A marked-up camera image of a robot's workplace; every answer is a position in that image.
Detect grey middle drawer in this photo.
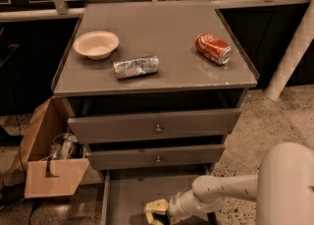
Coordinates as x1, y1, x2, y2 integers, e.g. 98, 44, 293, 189
87, 144, 225, 170

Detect brown cardboard box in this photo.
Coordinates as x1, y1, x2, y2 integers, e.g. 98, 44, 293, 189
6, 96, 103, 199

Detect grey drawer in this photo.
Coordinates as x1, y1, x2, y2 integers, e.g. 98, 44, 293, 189
100, 166, 206, 225
69, 108, 241, 143
87, 144, 225, 170

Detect grey drawer cabinet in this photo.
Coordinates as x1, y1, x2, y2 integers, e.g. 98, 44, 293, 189
51, 0, 261, 173

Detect clear plastic bottles in box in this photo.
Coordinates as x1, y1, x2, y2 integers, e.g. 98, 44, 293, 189
50, 133, 78, 160

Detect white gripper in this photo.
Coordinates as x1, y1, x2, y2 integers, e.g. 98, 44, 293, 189
144, 194, 183, 225

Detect white paper bowl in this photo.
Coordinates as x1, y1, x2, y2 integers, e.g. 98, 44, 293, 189
73, 30, 120, 60

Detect white diagonal pole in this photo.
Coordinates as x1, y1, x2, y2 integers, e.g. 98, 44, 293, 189
265, 0, 314, 100

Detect silver blue crushed can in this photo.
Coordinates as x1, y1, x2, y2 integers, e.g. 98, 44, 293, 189
113, 55, 159, 79

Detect grey top drawer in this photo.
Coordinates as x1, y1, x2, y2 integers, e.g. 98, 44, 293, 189
69, 108, 241, 143

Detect red cola can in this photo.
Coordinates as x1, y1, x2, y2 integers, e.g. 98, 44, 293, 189
195, 33, 233, 65

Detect grey bottom drawer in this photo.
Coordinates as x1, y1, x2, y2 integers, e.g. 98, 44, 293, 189
100, 166, 206, 225

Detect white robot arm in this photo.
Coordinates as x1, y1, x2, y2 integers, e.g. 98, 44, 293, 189
144, 142, 314, 225

